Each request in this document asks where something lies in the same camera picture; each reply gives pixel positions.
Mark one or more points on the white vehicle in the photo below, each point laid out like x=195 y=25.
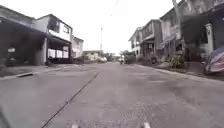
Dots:
x=101 y=59

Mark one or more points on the thin pole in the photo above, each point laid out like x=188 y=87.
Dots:
x=101 y=40

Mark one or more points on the grey concrete road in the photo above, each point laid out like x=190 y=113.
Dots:
x=126 y=96

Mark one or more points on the pale house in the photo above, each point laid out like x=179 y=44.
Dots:
x=77 y=48

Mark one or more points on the grey two-storey houses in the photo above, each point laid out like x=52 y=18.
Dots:
x=148 y=40

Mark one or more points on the white two-storey house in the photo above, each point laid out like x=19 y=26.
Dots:
x=55 y=36

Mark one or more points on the green plant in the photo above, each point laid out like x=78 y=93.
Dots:
x=177 y=60

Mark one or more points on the robot's own part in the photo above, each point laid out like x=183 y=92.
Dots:
x=146 y=125

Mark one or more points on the dark carport building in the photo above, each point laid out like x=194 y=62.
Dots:
x=20 y=40

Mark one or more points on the large building with pillar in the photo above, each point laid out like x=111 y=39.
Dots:
x=200 y=23

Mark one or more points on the covered vehicle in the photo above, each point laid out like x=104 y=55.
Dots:
x=216 y=61

